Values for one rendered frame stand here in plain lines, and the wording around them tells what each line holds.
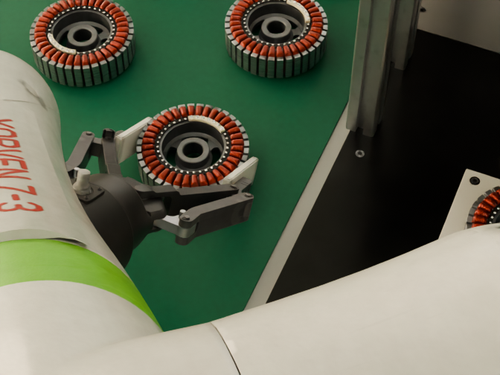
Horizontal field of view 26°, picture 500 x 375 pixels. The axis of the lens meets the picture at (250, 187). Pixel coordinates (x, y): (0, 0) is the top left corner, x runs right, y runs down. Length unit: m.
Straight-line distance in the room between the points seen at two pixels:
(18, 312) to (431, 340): 0.14
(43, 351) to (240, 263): 0.68
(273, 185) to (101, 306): 0.70
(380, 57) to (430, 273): 0.67
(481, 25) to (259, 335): 0.87
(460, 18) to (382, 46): 0.20
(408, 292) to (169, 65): 0.86
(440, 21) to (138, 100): 0.34
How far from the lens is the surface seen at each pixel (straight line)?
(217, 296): 1.01
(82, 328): 0.38
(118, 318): 0.39
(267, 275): 1.03
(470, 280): 0.36
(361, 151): 1.09
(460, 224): 1.04
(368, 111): 1.08
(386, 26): 0.99
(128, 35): 1.18
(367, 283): 0.37
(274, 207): 1.07
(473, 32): 1.20
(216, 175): 1.05
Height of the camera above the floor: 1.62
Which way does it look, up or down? 53 degrees down
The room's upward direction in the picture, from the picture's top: straight up
